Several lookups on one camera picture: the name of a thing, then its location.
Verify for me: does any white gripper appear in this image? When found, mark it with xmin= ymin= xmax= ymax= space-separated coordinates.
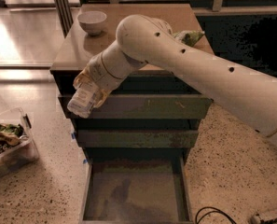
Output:
xmin=73 ymin=54 xmax=122 ymax=108

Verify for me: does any clear plastic bottle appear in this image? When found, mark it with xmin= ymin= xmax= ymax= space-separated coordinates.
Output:
xmin=67 ymin=83 xmax=99 ymax=119

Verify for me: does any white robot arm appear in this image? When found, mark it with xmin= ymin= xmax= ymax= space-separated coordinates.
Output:
xmin=67 ymin=15 xmax=277 ymax=146

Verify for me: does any upper drawer front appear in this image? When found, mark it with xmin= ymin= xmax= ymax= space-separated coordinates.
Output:
xmin=58 ymin=93 xmax=214 ymax=119

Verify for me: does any middle drawer front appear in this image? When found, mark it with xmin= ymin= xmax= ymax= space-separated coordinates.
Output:
xmin=77 ymin=130 xmax=198 ymax=148

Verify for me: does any brown drawer cabinet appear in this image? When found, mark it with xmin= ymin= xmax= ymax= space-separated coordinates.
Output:
xmin=49 ymin=3 xmax=223 ymax=224

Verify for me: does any open bottom drawer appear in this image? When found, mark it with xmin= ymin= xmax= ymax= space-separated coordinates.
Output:
xmin=79 ymin=158 xmax=193 ymax=224

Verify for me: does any white ceramic bowl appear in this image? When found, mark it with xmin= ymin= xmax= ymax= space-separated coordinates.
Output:
xmin=77 ymin=10 xmax=107 ymax=35

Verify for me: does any green snack bag in bin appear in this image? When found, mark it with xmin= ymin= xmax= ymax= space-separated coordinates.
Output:
xmin=0 ymin=123 xmax=24 ymax=137

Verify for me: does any clear plastic storage bin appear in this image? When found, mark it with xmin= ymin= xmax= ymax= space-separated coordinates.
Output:
xmin=0 ymin=107 xmax=39 ymax=177

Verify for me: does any green chip bag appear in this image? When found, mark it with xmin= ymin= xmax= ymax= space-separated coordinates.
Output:
xmin=173 ymin=30 xmax=205 ymax=47

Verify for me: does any white power strip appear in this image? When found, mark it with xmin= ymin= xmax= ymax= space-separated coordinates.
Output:
xmin=250 ymin=208 xmax=277 ymax=224

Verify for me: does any black cable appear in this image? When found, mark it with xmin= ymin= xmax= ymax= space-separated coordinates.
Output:
xmin=195 ymin=206 xmax=238 ymax=224

